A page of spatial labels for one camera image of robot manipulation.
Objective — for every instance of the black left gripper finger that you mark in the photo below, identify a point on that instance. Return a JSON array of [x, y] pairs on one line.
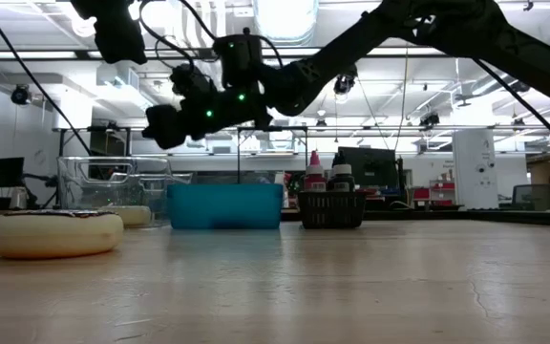
[[112, 28]]

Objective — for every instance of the green frosted toy donut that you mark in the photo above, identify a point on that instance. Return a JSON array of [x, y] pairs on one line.
[[134, 216]]

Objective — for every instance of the chocolate frosted toy donut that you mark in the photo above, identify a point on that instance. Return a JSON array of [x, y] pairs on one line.
[[55, 234]]

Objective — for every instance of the pink food colouring bottle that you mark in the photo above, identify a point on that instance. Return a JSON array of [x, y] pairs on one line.
[[314, 179]]

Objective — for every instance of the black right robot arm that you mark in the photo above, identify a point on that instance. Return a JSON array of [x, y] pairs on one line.
[[494, 33]]

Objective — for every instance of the blue plastic bin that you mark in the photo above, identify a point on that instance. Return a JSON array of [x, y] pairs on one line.
[[225, 205]]

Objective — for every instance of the clear plastic bin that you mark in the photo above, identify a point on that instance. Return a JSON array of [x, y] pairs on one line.
[[89, 191]]

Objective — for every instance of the silver canister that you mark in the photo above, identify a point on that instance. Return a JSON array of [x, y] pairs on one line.
[[18, 198]]

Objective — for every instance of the black computer monitor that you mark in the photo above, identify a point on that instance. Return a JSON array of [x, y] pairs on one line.
[[370, 167], [5, 172]]

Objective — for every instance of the black slotted plastic basket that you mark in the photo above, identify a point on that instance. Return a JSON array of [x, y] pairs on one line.
[[332, 210]]

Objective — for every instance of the red storage shelf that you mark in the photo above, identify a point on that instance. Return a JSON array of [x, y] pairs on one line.
[[435, 193]]

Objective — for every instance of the white pillar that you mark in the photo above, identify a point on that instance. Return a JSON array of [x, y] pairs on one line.
[[475, 157]]

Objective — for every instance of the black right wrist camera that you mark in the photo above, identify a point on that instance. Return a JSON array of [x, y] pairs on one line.
[[191, 83]]

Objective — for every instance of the black metal room frame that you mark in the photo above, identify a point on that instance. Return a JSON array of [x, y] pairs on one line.
[[112, 128]]

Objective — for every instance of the black ceiling-mounted camera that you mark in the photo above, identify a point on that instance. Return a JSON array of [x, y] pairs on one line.
[[344, 85], [430, 118], [21, 94], [521, 87]]

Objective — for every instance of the black aluminium table frame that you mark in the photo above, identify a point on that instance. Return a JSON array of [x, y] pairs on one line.
[[447, 217]]

